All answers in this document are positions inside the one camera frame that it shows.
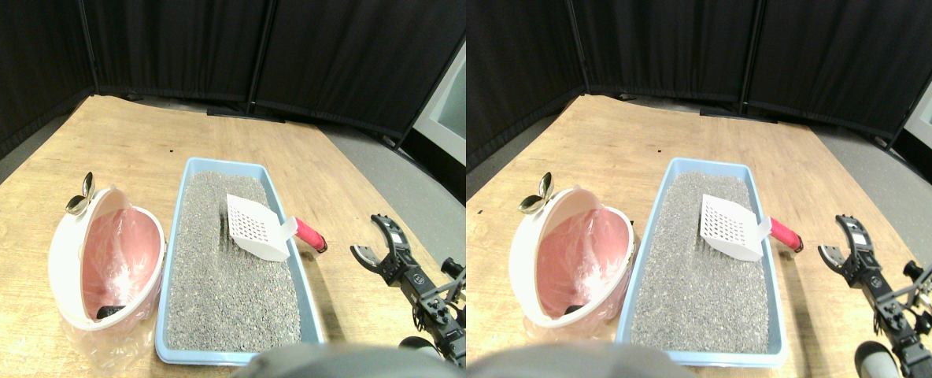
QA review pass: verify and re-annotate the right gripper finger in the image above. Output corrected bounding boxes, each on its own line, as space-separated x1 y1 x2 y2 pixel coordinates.
350 246 398 283
818 246 864 284
371 215 410 267
836 215 876 269

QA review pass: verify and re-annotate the white scoop with red handle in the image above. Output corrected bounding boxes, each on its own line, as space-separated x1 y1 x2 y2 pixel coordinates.
700 194 804 262
225 194 329 263

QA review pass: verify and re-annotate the white bin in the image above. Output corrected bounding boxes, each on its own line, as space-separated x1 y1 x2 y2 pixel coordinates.
46 172 168 359
517 172 638 332

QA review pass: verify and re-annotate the blue litter tray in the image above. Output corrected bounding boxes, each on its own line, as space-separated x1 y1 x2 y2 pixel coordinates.
616 157 788 369
155 157 327 367

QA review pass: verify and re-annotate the black curtain stand pole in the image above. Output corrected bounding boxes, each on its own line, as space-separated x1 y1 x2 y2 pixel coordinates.
247 0 270 111
79 0 102 94
567 0 590 94
738 0 764 111

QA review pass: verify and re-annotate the black bracket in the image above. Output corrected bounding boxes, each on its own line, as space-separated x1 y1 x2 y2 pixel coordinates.
891 256 932 305
421 257 466 306

